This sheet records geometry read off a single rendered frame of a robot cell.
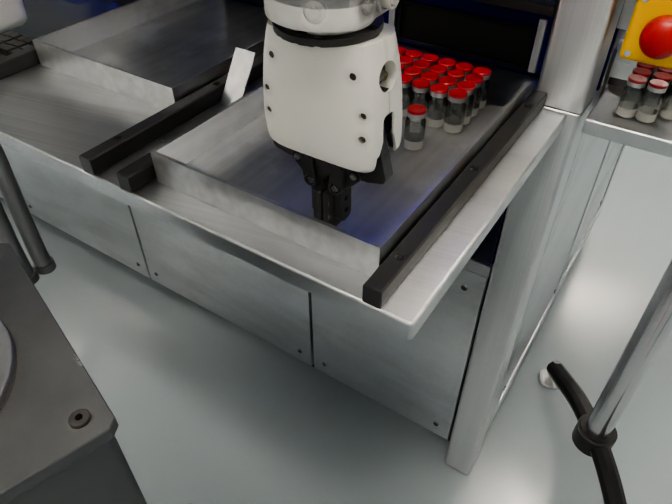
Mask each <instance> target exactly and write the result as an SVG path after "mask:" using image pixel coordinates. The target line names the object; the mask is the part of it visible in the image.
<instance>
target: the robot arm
mask: <svg viewBox="0 0 672 504"><path fill-rule="evenodd" d="M398 3H399V0H264V11H265V15H266V16H267V17H268V18H269V19H268V21H267V26H266V33H265V42H264V56H263V95H264V109H265V117H266V124H267V128H268V132H269V134H270V136H271V138H272V139H273V142H274V144H275V145H276V146H277V147H278V148H280V149H281V150H283V151H285V152H286V153H288V154H290V155H293V158H294V159H295V160H296V162H297V163H298V164H299V166H300V167H301V168H302V170H303V176H304V180H305V182H306V183H307V184H308V185H309V186H311V189H312V208H313V211H314V217H315V218H317V219H320V220H322V221H324V222H327V223H329V224H332V225H334V226H337V225H338V224H339V223H340V222H341V221H344V220H345V219H346V218H347V217H348V216H349V214H350V212H351V186H353V185H355V184H356V183H358V182H360V181H365V182H367V183H375V184H384V183H385V182H386V181H387V180H388V179H389V178H391V177H392V175H393V170H392V164H391V159H390V153H389V150H394V151H395V150H396V149H397V148H398V147H399V145H400V142H401V136H402V76H401V64H400V55H399V49H398V42H397V37H396V32H395V27H394V26H393V25H390V24H387V23H384V16H383V13H384V12H386V11H388V10H389V9H391V10H394V9H395V8H396V7H397V5H398ZM16 368H17V359H16V348H15V346H14V343H13V340H12V337H11V335H10V333H9V332H8V330H7V328H6V327H5V326H4V324H3V323H2V321H1V320H0V411H1V409H2V408H3V406H4V404H5V403H6V401H7V398H8V396H9V393H10V391H11V388H12V386H13V383H14V378H15V373H16Z"/></svg>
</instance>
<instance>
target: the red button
mask: <svg viewBox="0 0 672 504"><path fill-rule="evenodd" d="M639 46H640V49H641V51H642V52H643V53H644V54H645V55H646V56H647V57H649V58H652V59H657V60H661V59H666V58H669V57H671V56H672V15H661V16H658V17H656V18H654V19H652V20H651V21H649V22H648V23H647V24H646V26H645V27H644V29H643V30H642V32H641V34H640V37H639Z"/></svg>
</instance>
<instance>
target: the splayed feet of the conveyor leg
mask: <svg viewBox="0 0 672 504"><path fill-rule="evenodd" d="M538 381H539V383H540V384H541V385H542V386H543V387H545V388H547V389H550V390H556V389H559V390H560V391H561V393H562V394H563V395H564V397H565V398H566V400H567V401H568V403H569V405H570V407H571V408H572V410H573V412H574V414H575V416H576V418H577V421H578V422H577V424H576V426H575V428H574V430H573V432H572V440H573V443H574V444H575V446H576V447H577V448H578V450H580V451H581V452H582V453H584V454H585V455H587V456H590V457H592V460H593V463H594V466H595V469H596V473H597V476H598V480H599V484H600V488H601V492H602V496H603V501H604V504H627V502H626V498H625V493H624V489H623V485H622V482H621V478H620V475H619V471H618V468H617V465H616V462H615V459H614V456H613V453H612V450H611V449H612V447H613V446H614V444H615V442H616V440H617V436H618V435H617V430H616V428H614V429H613V431H612V433H611V434H610V436H609V437H608V438H605V439H599V438H596V437H594V436H592V435H591V434H590V433H589V432H588V431H587V429H586V421H587V420H588V418H589V416H590V414H591V412H592V410H593V407H592V405H591V403H590V401H589V399H588V398H587V396H586V394H585V393H584V391H583V390H582V389H581V387H580V386H579V385H578V383H577V382H576V381H575V379H574V378H573V377H572V376H571V374H570V373H569V372H568V371H567V369H566V368H565V367H564V365H563V364H562V363H561V362H559V361H558V360H555V361H552V362H551V363H549V364H548V366H547V368H546V369H543V370H541V371H540V372H539V374H538Z"/></svg>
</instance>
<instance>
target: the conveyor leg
mask: <svg viewBox="0 0 672 504"><path fill-rule="evenodd" d="M671 331H672V259H671V261H670V263H669V265H668V267H667V269H666V270H665V272H664V274H663V276H662V278H661V280H660V282H659V284H658V286H657V288H656V290H655V291H654V293H653V295H652V297H651V299H650V301H649V303H648V305H647V307H646V309H645V311H644V313H643V314H642V316H641V318H640V320H639V322H638V324H637V326H636V328H635V330H634V332H633V334H632V335H631V337H630V339H629V341H628V343H627V345H626V347H625V349H624V351H623V353H622V355H621V356H620V358H619V360H618V362H617V364H616V366H615V368H614V370H613V372H612V374H611V376H610V378H609V379H608V381H607V383H606V385H605V387H604V389H603V391H602V393H601V395H600V397H599V399H598V400H597V402H596V404H595V406H594V408H593V410H592V412H591V414H590V416H589V418H588V420H587V421H586V429H587V431H588V432H589V433H590V434H591V435H592V436H594V437H596V438H599V439H605V438H608V437H609V436H610V434H611V433H612V431H613V429H614V428H615V426H616V424H617V422H618V421H619V419H620V417H621V416H622V414H623V412H624V411H625V409H626V407H627V405H628V404H629V402H630V400H631V399H632V397H633V395H634V394H635V392H636V390H637V388H638V387H639V385H640V383H641V382H642V380H643V378H644V377H645V375H646V373H647V371H648V370H649V368H650V366H651V365H652V363H653V361H654V360H655V358H656V356H657V355H658V353H659V351H660V349H661V348H662V346H663V344H664V343H665V341H666V339H667V338H668V336H669V334H670V332H671Z"/></svg>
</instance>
